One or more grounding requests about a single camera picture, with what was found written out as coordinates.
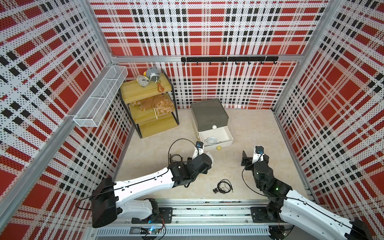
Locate white drawer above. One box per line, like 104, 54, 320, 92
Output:
198, 126, 234, 152

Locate black earphones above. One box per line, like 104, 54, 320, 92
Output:
169, 154, 183, 164
213, 179, 233, 195

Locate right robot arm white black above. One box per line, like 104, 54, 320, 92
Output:
241, 146, 373, 240

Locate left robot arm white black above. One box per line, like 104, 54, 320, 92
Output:
90, 153, 214, 228

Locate three-drawer storage cabinet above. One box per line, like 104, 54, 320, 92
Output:
190, 98, 229, 133

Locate tan plush toy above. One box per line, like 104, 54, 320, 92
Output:
130, 94, 175, 117

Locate wooden three-tier shelf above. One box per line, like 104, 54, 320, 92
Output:
119, 67, 180, 139

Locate green circuit board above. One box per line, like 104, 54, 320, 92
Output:
140, 228, 159, 235

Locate orange small toy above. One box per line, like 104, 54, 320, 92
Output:
157, 83, 165, 93

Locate white grey cap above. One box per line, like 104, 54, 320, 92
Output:
136, 75, 151, 88

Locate grey plush toy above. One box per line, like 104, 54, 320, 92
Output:
146, 67, 161, 83

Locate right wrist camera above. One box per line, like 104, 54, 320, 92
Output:
253, 146, 264, 163

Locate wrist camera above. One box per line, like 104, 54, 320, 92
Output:
253, 146, 264, 163
192, 141, 204, 159

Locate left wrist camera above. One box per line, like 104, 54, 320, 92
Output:
192, 141, 204, 159

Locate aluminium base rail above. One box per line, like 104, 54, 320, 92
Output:
86, 198, 331, 238

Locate black wall hook rail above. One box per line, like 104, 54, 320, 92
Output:
181, 56, 279, 64

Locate white wire mesh basket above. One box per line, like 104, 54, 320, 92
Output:
74, 66, 128, 128

